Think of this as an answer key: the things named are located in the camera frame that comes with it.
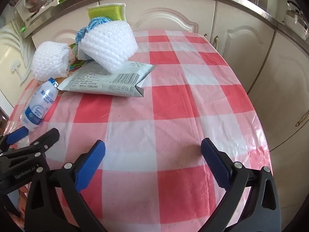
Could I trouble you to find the large white foam net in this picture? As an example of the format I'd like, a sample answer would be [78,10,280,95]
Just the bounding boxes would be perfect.
[81,20,138,73]

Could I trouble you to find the red checked tablecloth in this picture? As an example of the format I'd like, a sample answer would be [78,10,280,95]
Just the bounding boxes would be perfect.
[7,30,273,232]

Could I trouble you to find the steel kettle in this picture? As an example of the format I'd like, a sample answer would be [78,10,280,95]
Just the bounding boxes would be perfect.
[284,0,309,40]

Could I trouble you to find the white cabinet door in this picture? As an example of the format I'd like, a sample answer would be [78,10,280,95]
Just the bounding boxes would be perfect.
[212,1,276,95]
[31,3,100,51]
[99,0,216,44]
[246,30,309,153]

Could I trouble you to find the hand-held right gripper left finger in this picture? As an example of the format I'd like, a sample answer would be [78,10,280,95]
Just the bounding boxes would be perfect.
[25,140,108,232]

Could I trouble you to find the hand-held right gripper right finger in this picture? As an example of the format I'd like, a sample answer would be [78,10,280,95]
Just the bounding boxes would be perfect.
[200,138,282,232]

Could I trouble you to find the white plastic bottle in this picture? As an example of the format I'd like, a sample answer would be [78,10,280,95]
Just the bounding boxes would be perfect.
[19,77,59,132]

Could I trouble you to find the grey white packet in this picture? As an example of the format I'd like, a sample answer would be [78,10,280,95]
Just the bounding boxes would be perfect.
[57,60,158,97]

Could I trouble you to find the beige door white pattern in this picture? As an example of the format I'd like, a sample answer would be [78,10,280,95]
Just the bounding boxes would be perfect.
[0,20,35,116]

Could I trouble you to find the blue foam net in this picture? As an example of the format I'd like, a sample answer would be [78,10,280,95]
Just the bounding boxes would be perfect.
[77,17,113,44]

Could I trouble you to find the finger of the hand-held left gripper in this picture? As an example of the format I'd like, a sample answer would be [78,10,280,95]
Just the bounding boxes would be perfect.
[0,128,60,165]
[0,126,30,150]

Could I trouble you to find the green scouring cloth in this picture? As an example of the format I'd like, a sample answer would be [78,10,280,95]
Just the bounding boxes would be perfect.
[87,3,127,23]

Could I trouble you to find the small white foam net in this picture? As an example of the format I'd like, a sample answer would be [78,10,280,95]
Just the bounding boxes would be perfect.
[31,42,70,81]

